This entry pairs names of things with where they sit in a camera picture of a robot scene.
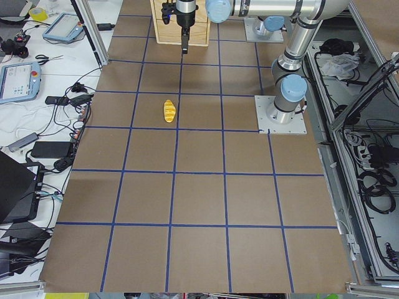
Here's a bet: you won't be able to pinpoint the aluminium frame post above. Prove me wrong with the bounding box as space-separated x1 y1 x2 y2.
71 0 108 68

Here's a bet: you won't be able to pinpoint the near teach pendant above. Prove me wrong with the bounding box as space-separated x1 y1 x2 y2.
1 62 41 104

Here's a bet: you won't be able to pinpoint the far teach pendant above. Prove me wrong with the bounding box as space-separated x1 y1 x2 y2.
42 12 84 44

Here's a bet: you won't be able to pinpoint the black power brick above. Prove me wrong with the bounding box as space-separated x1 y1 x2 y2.
31 141 72 158

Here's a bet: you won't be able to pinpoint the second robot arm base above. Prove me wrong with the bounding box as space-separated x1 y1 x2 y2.
253 16 285 37

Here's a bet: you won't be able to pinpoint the black laptop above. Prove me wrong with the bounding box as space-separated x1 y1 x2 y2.
1 153 44 224

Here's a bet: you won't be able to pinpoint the teach pendant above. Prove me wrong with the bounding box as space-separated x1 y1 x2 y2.
42 12 84 44
1 62 41 104

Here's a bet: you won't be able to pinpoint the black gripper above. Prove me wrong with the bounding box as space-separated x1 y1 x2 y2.
175 0 197 54

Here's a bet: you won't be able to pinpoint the black scissors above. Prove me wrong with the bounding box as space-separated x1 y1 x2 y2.
35 54 64 65

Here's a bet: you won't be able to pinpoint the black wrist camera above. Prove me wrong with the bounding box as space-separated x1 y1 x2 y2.
161 1 175 25

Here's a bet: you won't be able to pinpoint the white crumpled cloth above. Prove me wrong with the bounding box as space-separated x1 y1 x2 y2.
320 54 360 80

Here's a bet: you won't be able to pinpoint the wooden drawer cabinet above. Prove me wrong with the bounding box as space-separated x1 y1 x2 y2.
150 0 210 47

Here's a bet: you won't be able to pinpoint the yellow tape roll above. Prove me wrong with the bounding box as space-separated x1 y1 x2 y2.
29 7 48 22

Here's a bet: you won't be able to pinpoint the grey usb hub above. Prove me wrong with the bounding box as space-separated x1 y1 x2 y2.
7 133 39 153

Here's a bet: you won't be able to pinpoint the yellow toy croissant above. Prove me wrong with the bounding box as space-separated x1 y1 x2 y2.
163 99 176 123

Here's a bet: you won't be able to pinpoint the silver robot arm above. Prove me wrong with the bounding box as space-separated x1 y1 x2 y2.
205 1 349 125

